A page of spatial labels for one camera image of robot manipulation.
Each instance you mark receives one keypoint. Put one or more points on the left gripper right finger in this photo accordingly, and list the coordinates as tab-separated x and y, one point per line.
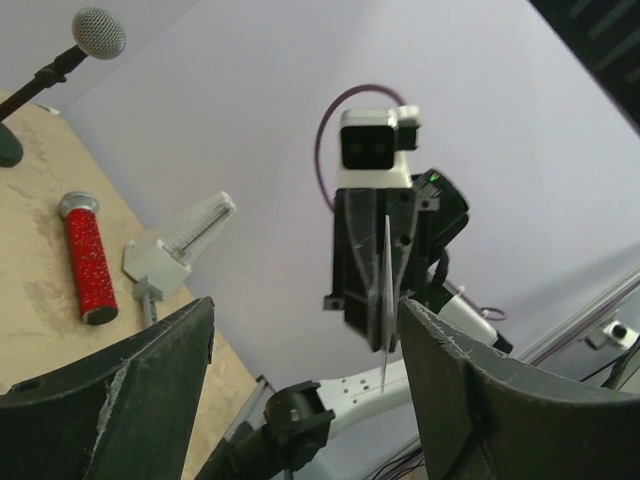
482	414

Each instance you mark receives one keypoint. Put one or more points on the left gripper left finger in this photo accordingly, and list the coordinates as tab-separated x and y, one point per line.
124	412

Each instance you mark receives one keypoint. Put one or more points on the red glitter microphone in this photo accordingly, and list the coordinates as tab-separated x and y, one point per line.
95	291

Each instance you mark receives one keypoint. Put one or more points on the grey plastic strut piece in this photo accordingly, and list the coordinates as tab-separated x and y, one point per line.
147	294

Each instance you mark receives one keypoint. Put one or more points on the silver glitter microphone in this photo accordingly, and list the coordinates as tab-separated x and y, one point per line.
98	33

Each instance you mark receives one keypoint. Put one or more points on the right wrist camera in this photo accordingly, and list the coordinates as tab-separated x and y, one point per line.
374	144

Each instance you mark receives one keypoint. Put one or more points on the black microphone stand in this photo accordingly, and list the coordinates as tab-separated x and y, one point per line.
48	76

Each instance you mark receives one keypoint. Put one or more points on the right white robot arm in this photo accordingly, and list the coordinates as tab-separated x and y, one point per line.
300	420

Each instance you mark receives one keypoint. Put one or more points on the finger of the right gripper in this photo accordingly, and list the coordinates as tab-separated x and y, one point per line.
364	229
402	219

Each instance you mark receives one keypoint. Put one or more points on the white metronome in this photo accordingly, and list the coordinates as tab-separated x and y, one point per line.
165	254

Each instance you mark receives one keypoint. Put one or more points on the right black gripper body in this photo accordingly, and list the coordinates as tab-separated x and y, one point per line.
442	213

